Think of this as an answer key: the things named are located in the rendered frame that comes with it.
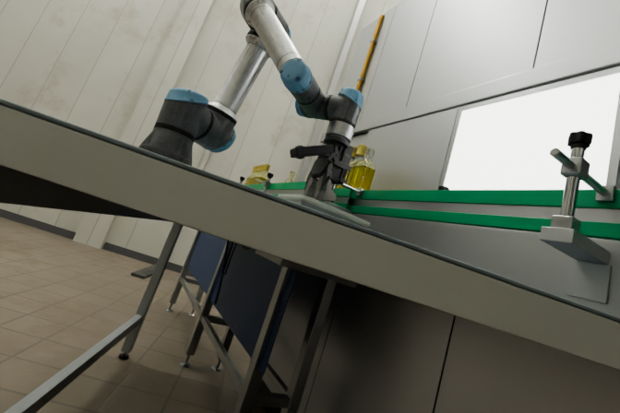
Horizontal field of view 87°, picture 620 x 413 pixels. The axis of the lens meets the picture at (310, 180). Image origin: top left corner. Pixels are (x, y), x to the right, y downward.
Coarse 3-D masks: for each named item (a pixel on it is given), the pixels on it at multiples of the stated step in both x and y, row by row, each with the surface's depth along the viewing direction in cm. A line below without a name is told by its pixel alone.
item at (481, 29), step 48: (432, 0) 152; (480, 0) 124; (528, 0) 105; (576, 0) 91; (384, 48) 174; (432, 48) 138; (480, 48) 115; (528, 48) 98; (576, 48) 86; (384, 96) 156; (432, 96) 126; (480, 96) 104
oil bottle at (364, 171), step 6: (360, 162) 118; (366, 162) 116; (372, 162) 118; (360, 168) 117; (366, 168) 116; (372, 168) 117; (354, 174) 118; (360, 174) 115; (366, 174) 116; (372, 174) 117; (354, 180) 117; (360, 180) 114; (366, 180) 115; (372, 180) 117; (354, 186) 115; (360, 186) 114; (366, 186) 115
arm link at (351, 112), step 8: (344, 88) 93; (352, 88) 92; (336, 96) 94; (344, 96) 92; (352, 96) 91; (360, 96) 92; (328, 104) 93; (336, 104) 92; (344, 104) 91; (352, 104) 91; (360, 104) 93; (328, 112) 94; (336, 112) 91; (344, 112) 90; (352, 112) 91; (336, 120) 92; (344, 120) 90; (352, 120) 91
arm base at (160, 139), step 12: (156, 132) 92; (168, 132) 92; (180, 132) 93; (144, 144) 90; (156, 144) 89; (168, 144) 90; (180, 144) 92; (192, 144) 98; (168, 156) 89; (180, 156) 91
